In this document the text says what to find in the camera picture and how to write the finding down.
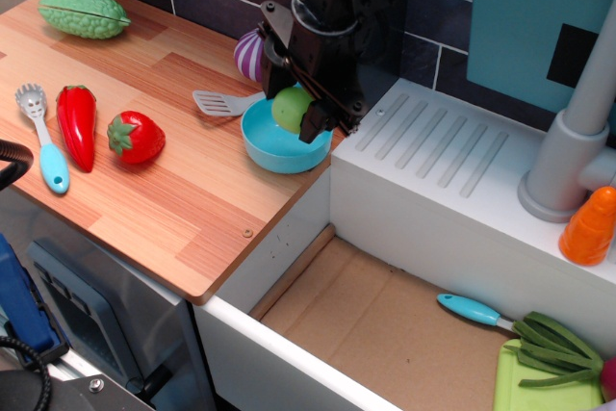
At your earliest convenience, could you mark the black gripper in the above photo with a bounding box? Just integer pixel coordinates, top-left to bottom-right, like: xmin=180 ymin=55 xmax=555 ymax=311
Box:
xmin=259 ymin=0 xmax=368 ymax=143

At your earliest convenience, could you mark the green toy pear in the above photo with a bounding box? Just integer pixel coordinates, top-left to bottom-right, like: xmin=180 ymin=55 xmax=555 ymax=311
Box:
xmin=271 ymin=87 xmax=312 ymax=134

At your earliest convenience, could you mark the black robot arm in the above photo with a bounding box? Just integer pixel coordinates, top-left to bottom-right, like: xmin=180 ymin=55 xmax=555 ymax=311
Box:
xmin=259 ymin=0 xmax=407 ymax=143

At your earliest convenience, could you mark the blue plastic bowl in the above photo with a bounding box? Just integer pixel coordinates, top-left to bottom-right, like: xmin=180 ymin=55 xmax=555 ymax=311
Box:
xmin=241 ymin=98 xmax=333 ymax=174

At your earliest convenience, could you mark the purple striped toy onion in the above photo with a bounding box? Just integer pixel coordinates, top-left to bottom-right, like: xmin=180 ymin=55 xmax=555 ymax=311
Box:
xmin=234 ymin=29 xmax=264 ymax=83

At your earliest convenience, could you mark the red toy strawberry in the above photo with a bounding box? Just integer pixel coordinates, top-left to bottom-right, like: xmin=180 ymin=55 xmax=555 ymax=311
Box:
xmin=107 ymin=111 xmax=167 ymax=165

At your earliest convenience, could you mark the red toy chili pepper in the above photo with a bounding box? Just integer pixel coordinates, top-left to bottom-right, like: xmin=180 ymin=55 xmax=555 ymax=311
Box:
xmin=56 ymin=86 xmax=97 ymax=173

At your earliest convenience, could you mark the green toy bitter gourd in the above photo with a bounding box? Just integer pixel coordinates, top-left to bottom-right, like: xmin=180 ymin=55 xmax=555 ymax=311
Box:
xmin=38 ymin=0 xmax=131 ymax=39

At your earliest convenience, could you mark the teal box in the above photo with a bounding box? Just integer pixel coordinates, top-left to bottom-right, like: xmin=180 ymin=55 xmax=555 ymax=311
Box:
xmin=467 ymin=0 xmax=613 ymax=113

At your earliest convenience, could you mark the grey toy faucet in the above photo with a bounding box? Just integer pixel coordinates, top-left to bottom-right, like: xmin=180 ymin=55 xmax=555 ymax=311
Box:
xmin=518 ymin=6 xmax=615 ymax=222

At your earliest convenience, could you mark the grey toy oven door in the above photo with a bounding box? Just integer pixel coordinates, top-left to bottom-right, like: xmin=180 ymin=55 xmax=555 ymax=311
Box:
xmin=27 ymin=239 xmax=190 ymax=410

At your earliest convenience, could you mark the orange toy carrot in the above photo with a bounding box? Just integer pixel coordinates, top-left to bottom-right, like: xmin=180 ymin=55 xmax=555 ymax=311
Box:
xmin=558 ymin=186 xmax=615 ymax=266

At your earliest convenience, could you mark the green leafy toy vegetable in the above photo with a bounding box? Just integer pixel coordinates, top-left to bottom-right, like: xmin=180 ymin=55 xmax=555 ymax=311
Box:
xmin=506 ymin=312 xmax=605 ymax=388

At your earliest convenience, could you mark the blue clamp lower left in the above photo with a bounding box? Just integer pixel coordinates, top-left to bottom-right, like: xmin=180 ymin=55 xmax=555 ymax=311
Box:
xmin=1 ymin=236 xmax=69 ymax=364

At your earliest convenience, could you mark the light green cutting board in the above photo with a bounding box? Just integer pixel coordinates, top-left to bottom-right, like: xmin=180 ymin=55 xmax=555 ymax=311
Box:
xmin=493 ymin=339 xmax=603 ymax=411

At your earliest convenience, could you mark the pink toy at edge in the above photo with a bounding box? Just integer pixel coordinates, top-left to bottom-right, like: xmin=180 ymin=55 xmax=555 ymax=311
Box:
xmin=600 ymin=358 xmax=616 ymax=402

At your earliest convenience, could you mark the grey spatula blue handle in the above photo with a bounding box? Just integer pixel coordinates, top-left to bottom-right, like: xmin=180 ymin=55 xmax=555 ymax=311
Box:
xmin=192 ymin=90 xmax=265 ymax=117

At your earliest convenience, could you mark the grey pasta spoon blue handle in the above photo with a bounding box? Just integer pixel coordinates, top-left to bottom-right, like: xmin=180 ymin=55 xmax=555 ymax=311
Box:
xmin=15 ymin=83 xmax=70 ymax=194

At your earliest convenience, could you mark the blue handled utensil in sink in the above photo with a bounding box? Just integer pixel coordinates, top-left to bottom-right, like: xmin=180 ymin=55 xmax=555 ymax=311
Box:
xmin=437 ymin=294 xmax=514 ymax=332

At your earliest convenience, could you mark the black hose left edge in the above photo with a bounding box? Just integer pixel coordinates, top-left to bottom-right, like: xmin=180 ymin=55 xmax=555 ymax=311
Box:
xmin=0 ymin=139 xmax=35 ymax=193

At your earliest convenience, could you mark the black cable lower left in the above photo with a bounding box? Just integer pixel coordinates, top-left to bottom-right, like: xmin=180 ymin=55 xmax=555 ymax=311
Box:
xmin=0 ymin=335 xmax=53 ymax=411

